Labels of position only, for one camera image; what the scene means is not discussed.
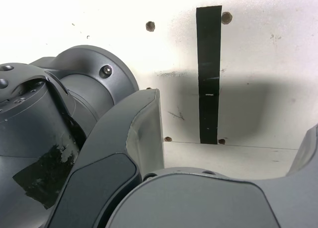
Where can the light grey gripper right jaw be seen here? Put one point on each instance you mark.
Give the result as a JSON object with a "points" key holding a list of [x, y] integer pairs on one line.
{"points": [[198, 203]]}

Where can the black tape strip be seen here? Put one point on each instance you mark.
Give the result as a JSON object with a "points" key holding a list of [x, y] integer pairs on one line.
{"points": [[209, 76]]}

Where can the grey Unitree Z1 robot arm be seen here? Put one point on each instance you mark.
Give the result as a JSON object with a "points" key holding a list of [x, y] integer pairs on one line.
{"points": [[49, 128]]}

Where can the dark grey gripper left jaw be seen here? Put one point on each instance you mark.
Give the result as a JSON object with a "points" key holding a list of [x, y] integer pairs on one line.
{"points": [[109, 143]]}

